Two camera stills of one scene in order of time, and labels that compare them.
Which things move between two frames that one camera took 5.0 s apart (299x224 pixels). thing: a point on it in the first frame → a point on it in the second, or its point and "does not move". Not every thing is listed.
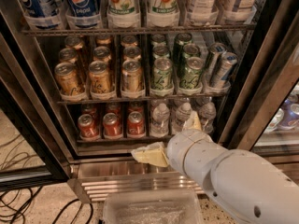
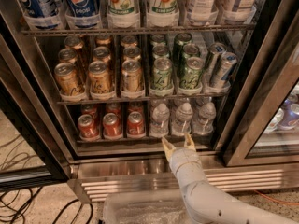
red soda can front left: x=89 y=127 does not move
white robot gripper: x=180 y=149 → x=183 y=160
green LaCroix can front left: x=163 y=73 does not move
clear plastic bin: x=152 y=206 does not move
